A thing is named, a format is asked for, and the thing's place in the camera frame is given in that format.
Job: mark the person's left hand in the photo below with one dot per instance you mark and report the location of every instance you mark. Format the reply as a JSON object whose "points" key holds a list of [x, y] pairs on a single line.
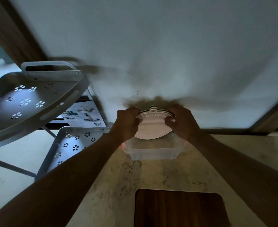
{"points": [[124, 124]]}

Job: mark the person's right hand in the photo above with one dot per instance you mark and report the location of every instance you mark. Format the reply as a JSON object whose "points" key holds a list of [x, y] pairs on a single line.
{"points": [[182, 122]]}

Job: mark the person's right fingers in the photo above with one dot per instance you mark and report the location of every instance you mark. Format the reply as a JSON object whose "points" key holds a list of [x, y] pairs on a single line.
{"points": [[170, 118]]}

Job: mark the person's left fingers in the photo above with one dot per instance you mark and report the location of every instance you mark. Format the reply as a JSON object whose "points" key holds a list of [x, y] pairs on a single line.
{"points": [[136, 120]]}

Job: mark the white round container lid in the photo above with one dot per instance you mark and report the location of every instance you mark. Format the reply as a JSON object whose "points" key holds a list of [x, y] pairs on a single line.
{"points": [[152, 125]]}

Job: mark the person's left forearm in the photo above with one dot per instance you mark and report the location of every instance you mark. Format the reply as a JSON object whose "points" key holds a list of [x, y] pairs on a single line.
{"points": [[58, 184]]}

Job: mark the person's right forearm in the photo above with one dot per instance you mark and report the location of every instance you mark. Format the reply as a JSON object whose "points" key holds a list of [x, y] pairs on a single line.
{"points": [[243, 174]]}

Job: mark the clear plastic container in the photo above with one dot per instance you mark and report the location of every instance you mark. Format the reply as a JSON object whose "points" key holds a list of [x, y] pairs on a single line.
{"points": [[154, 148]]}

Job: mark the printed cardboard box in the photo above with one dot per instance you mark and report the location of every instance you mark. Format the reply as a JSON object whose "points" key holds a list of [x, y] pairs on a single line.
{"points": [[83, 114]]}

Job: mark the small grey perforated rack shelf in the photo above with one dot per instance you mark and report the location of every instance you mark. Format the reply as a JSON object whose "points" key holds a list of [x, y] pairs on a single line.
{"points": [[68, 148]]}

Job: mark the dark wooden cutting board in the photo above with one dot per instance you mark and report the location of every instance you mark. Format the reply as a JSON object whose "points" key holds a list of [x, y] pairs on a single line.
{"points": [[179, 209]]}

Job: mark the large grey perforated rack shelf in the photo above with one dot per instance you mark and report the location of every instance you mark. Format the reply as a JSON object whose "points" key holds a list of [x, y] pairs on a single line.
{"points": [[27, 99]]}

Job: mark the grey metal rack frame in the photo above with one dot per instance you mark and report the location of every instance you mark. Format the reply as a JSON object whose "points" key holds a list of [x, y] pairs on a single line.
{"points": [[13, 166]]}

